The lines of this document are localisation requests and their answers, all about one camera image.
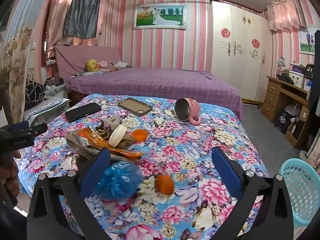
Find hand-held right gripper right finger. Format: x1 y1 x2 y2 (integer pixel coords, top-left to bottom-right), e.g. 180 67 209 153
211 146 293 240

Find orange snack wrapper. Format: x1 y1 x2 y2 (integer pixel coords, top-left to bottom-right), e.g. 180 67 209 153
77 127 144 159

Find dotted bedside cloth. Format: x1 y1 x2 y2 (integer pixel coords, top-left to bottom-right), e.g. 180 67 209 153
24 96 70 121

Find person's left hand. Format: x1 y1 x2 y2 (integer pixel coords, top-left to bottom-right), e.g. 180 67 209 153
0 149 22 200

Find grey curtain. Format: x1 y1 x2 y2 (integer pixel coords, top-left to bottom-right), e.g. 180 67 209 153
62 0 102 40

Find white storage box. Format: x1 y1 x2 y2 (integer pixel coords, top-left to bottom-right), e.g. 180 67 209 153
289 69 305 88

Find pink headboard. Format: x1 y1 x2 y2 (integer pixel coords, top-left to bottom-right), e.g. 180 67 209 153
54 45 123 79

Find orange bottle cap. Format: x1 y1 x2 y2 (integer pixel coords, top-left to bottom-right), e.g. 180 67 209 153
132 129 148 143

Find beige cloth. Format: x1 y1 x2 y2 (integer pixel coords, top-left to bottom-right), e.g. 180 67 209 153
110 61 132 68

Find pink mug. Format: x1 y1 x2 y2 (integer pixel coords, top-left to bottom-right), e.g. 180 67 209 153
174 98 202 125

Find floral blanket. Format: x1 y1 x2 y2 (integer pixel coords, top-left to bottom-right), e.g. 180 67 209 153
15 93 272 240

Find pink eyelet curtain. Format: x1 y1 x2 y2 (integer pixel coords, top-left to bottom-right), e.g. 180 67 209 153
267 0 307 32

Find brown cloth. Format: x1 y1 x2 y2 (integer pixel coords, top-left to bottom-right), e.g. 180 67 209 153
65 120 135 162

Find black printed box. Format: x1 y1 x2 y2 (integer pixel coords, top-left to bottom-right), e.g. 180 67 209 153
274 109 292 134

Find tangerine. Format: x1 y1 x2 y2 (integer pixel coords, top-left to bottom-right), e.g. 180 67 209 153
154 174 175 195

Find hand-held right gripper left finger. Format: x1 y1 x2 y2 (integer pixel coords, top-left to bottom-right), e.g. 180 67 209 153
27 147 112 240

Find dark hanging clothes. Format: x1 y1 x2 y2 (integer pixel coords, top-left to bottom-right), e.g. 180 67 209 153
309 30 320 120

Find blue plastic bag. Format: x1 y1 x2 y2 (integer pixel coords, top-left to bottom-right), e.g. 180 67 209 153
96 161 144 200

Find wooden desk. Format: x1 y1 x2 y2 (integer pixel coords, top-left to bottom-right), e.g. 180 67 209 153
261 76 313 148

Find framed wedding photo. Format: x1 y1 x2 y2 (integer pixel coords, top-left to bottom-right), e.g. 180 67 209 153
132 3 187 30

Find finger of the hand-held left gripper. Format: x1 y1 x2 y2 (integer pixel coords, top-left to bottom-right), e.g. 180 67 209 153
6 121 30 133
29 123 48 137

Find teal plastic basket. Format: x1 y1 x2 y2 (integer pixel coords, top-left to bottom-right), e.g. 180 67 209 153
278 158 320 230

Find black patterned bag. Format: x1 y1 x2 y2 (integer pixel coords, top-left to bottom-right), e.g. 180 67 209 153
25 80 46 106

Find desk lamp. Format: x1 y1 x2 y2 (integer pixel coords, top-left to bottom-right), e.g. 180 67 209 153
276 57 286 78

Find white round container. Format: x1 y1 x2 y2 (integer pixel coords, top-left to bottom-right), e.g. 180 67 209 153
108 124 128 148

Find floral door curtain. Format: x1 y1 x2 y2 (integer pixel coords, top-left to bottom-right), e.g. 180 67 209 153
0 26 33 124

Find person's dark clothing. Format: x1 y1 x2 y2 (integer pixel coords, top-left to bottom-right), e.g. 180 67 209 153
0 201 28 240

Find yellow duck plush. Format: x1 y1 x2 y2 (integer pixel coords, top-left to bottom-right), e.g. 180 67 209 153
86 59 100 72

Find floral fabric panel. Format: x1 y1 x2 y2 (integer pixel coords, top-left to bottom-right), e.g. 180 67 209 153
306 130 320 177

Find white fan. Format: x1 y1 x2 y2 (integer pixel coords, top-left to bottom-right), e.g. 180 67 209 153
285 104 300 117

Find white wardrobe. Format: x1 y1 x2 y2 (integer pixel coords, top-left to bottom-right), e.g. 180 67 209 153
211 1 273 103

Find small framed couple photo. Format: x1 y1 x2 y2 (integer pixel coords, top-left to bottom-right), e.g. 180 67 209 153
299 25 319 55

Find grey sock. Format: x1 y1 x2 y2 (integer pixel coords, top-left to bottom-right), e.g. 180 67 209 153
100 116 121 130

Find black phone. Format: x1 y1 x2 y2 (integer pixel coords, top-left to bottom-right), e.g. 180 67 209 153
64 102 102 122

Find pink satin curtain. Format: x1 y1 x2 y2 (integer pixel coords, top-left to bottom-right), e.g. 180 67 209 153
46 0 83 55

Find purple dotted bed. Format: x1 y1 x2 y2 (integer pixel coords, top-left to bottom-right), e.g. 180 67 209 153
64 67 243 120

